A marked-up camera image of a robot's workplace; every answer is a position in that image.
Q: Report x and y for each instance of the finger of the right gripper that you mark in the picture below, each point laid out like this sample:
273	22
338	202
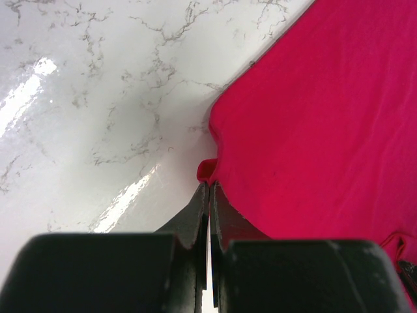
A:
408	275

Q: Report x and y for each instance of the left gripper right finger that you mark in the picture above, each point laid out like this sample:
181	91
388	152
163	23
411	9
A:
254	273

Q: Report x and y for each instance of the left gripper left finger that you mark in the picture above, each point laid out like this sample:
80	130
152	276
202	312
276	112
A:
162	271

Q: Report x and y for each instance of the crimson red t shirt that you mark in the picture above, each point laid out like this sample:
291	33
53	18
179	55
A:
317	140

